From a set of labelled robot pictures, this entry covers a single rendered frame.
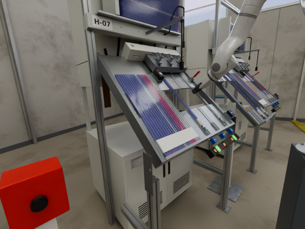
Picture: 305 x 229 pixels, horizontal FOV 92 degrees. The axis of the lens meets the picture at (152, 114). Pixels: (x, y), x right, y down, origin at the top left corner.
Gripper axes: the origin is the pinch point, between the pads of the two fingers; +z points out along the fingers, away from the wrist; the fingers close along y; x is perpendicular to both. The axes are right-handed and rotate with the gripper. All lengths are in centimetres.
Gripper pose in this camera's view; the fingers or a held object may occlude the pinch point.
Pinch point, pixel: (195, 90)
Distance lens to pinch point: 113.1
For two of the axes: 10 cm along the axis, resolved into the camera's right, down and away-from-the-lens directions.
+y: -7.5, 1.7, -6.3
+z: -5.0, 4.8, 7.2
